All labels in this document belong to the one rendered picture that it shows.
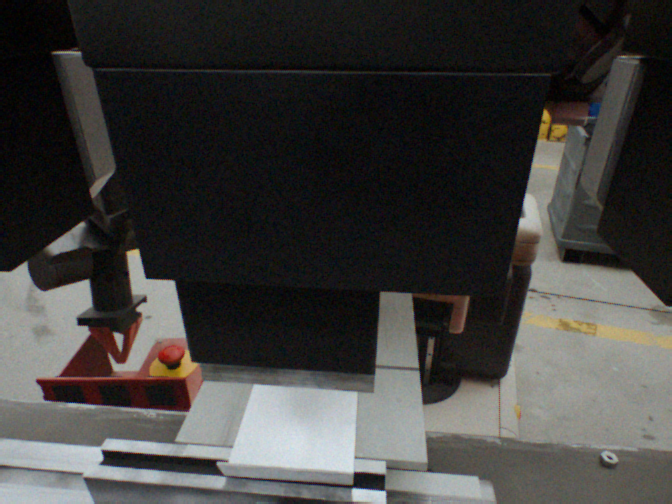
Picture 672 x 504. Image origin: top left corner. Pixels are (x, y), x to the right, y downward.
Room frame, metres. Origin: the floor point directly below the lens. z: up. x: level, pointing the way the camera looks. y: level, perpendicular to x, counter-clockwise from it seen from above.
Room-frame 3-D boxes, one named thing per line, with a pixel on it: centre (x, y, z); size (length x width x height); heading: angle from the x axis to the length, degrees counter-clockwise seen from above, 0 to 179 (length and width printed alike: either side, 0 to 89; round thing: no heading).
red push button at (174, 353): (0.53, 0.25, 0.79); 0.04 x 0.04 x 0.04
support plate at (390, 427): (0.34, 0.01, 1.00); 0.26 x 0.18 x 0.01; 175
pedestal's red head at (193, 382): (0.52, 0.30, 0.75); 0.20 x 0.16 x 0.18; 90
